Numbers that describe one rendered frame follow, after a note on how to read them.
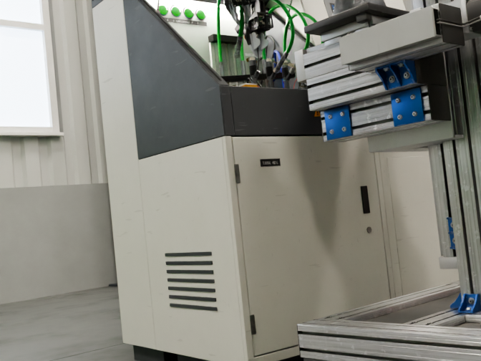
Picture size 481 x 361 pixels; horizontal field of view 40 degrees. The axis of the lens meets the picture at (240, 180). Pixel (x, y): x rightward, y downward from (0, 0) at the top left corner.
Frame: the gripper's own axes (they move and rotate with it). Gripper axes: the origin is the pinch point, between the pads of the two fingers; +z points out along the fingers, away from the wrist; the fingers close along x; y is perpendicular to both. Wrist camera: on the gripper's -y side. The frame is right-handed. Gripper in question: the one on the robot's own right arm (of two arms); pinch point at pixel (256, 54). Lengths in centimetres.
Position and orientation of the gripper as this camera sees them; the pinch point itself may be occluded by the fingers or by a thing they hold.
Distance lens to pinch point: 249.7
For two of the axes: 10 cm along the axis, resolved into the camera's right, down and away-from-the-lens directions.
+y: 5.9, -1.1, -8.0
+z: 1.1, 9.9, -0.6
